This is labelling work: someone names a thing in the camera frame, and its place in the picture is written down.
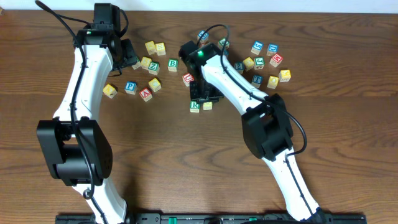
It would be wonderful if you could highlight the green R block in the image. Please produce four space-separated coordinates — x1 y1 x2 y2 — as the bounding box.
190 101 200 113

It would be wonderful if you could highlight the yellow O block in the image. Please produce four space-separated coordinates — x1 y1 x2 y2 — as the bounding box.
203 101 213 111
267 76 279 89

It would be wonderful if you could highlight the green B block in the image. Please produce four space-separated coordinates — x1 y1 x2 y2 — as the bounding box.
167 58 178 72

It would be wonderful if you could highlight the blue T block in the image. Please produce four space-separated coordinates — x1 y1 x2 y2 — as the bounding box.
251 75 263 88

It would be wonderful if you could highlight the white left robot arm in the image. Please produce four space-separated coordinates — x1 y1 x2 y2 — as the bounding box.
37 3 137 223

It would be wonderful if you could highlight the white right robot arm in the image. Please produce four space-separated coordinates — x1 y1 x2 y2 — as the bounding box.
178 41 326 223

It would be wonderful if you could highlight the green 7 block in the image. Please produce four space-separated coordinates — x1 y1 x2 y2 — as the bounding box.
131 60 141 70

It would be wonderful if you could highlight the yellow S block lower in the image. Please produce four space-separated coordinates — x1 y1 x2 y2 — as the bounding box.
141 57 152 70

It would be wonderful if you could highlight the yellow s block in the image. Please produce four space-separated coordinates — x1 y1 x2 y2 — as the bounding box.
141 57 152 70
155 42 166 56

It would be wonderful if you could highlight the red U block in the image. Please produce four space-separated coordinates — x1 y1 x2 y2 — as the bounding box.
182 73 195 86

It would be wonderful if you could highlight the yellow W block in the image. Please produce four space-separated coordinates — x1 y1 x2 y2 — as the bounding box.
145 41 157 55

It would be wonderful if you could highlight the green Z block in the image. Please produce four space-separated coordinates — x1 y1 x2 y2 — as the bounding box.
148 62 160 75

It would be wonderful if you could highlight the blue P block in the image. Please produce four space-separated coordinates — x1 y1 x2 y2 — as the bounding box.
124 82 137 95

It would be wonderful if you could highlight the yellow S block top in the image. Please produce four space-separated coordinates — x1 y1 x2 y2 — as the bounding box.
155 42 166 56

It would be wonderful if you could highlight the yellow K block left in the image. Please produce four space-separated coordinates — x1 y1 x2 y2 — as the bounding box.
103 83 118 99

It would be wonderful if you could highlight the yellow k block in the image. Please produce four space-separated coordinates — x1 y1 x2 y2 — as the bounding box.
103 83 118 99
279 70 292 82

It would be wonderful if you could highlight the yellow C block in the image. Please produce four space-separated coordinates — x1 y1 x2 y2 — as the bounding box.
149 78 162 92

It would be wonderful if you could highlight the red A block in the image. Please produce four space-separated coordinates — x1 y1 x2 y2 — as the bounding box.
139 87 153 102

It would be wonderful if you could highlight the blue 2 block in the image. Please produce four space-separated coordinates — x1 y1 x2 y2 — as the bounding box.
234 62 244 74

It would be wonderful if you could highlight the green 4 block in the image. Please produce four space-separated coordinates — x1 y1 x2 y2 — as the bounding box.
218 38 230 50

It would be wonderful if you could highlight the blue L block top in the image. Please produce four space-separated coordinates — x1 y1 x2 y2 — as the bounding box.
197 30 209 43

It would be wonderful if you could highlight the yellow G block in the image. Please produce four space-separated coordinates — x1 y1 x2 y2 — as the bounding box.
243 57 255 71

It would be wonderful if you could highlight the green J block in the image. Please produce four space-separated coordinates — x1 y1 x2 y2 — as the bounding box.
254 57 265 70

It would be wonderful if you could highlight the blue 5 block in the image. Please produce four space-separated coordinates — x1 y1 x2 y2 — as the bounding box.
251 40 264 55

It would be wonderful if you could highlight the blue D block right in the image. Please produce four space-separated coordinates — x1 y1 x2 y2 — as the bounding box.
266 44 279 56

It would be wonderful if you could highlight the yellow K block right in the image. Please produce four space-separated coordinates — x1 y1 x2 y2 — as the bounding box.
279 70 292 82

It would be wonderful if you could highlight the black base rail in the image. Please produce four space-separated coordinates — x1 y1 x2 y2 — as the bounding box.
55 212 368 224

